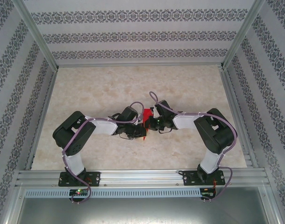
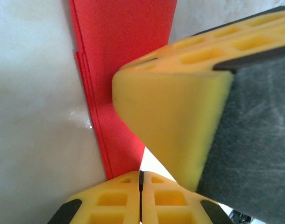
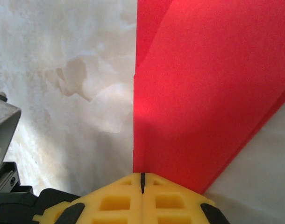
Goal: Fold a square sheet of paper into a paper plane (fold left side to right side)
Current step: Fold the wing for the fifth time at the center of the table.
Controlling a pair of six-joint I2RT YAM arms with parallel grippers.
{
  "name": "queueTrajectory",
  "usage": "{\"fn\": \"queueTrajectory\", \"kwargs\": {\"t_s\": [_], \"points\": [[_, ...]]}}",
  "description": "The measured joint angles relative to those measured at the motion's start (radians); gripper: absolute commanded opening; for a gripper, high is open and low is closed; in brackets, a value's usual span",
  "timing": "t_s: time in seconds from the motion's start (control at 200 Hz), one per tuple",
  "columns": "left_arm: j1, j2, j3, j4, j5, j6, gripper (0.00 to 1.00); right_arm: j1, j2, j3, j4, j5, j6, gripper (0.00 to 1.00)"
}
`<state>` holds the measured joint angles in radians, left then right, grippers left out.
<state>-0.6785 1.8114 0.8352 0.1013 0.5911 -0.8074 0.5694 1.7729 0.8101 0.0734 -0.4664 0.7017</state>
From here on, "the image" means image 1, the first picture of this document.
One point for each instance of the aluminium mounting rail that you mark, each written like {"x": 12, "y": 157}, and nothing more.
{"x": 142, "y": 177}

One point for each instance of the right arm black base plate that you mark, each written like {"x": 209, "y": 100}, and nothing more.
{"x": 189, "y": 178}

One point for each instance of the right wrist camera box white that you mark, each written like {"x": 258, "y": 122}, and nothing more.
{"x": 154, "y": 111}

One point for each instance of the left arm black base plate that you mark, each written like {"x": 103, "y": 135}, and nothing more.
{"x": 94, "y": 178}

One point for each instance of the grey metal panel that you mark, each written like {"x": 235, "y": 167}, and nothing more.
{"x": 142, "y": 210}

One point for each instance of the red paper sheet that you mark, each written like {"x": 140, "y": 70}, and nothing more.
{"x": 147, "y": 114}

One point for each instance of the aluminium frame post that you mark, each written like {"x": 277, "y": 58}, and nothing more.
{"x": 240, "y": 35}
{"x": 37, "y": 35}

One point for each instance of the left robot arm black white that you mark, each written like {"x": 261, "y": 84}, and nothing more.
{"x": 70, "y": 133}

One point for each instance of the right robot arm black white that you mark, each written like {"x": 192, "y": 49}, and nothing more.
{"x": 217, "y": 135}

